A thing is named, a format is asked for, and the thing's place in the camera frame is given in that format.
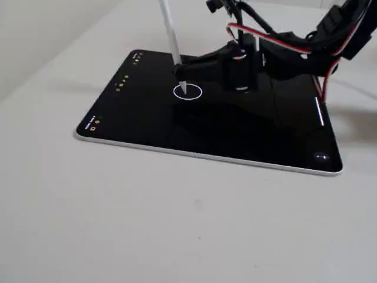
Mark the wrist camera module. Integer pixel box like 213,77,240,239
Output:
205,0,236,15

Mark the black screen silver tablet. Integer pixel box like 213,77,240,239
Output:
75,49,344,177

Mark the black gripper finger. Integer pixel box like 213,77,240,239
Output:
180,41,240,64
172,60,228,85

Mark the white stylus pen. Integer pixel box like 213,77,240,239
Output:
158,0,190,96

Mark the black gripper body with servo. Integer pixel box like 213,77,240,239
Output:
225,32,266,94

